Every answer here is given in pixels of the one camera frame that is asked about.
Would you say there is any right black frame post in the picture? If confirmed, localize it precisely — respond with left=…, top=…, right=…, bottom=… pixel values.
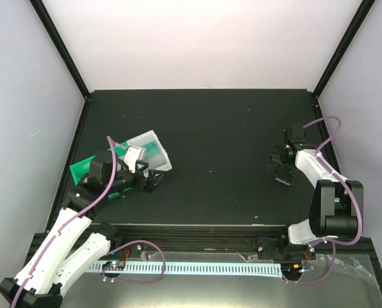
left=313, top=0, right=376, bottom=99

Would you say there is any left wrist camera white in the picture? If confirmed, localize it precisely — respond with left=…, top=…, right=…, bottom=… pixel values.
left=123, top=145, right=146, bottom=173

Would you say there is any left black frame post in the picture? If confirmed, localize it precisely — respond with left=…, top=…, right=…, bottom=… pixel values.
left=30, top=0, right=91, bottom=99

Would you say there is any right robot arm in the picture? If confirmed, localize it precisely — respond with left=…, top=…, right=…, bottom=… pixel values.
left=270, top=124, right=364, bottom=261

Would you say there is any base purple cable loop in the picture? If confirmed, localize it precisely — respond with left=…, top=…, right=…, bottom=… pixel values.
left=101, top=240, right=166, bottom=286
left=282, top=239, right=338, bottom=286

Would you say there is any black aluminium rail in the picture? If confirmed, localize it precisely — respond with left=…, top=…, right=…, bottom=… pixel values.
left=116, top=224, right=288, bottom=252

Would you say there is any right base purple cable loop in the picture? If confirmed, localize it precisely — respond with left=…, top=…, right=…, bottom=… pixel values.
left=282, top=239, right=338, bottom=286

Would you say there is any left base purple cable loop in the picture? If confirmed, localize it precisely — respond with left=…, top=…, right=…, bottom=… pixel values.
left=101, top=240, right=166, bottom=286

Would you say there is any white translucent bin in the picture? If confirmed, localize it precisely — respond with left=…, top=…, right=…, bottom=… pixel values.
left=127, top=130, right=172, bottom=177

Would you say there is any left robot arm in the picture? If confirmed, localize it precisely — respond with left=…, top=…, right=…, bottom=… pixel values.
left=0, top=146, right=172, bottom=307

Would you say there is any left circuit board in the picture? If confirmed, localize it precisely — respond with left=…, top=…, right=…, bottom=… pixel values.
left=103, top=261, right=125, bottom=271

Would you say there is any green plastic bin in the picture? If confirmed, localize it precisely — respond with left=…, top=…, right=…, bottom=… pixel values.
left=69, top=141, right=129, bottom=200

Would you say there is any right circuit board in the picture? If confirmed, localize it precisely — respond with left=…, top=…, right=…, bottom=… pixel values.
left=281, top=262, right=309, bottom=274

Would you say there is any white slotted cable duct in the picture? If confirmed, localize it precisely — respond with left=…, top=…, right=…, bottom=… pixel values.
left=86, top=261, right=282, bottom=278

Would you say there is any circuit board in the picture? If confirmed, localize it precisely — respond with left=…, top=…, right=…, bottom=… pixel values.
left=103, top=261, right=125, bottom=271
left=281, top=262, right=309, bottom=274

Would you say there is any teal card in white bin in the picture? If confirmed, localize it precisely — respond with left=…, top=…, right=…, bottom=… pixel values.
left=143, top=141, right=159, bottom=158

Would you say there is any black frame post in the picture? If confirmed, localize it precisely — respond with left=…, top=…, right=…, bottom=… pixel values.
left=313, top=0, right=376, bottom=99
left=30, top=0, right=91, bottom=99

